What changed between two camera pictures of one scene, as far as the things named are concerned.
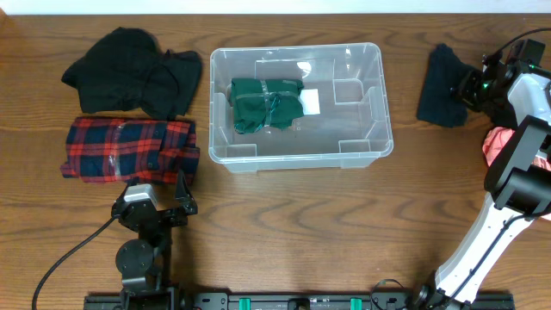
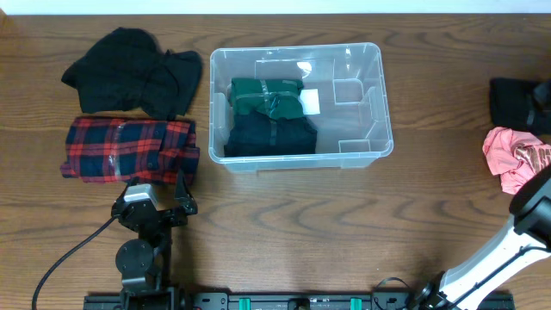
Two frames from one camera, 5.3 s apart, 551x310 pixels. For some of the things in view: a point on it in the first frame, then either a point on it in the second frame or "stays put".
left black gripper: x=159 y=213 stays put
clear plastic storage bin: x=299 y=107 stays put
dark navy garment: x=443 y=72 to x=257 y=133
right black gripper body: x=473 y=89 to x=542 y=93
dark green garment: x=265 y=102 stays put
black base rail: x=401 y=300 stays put
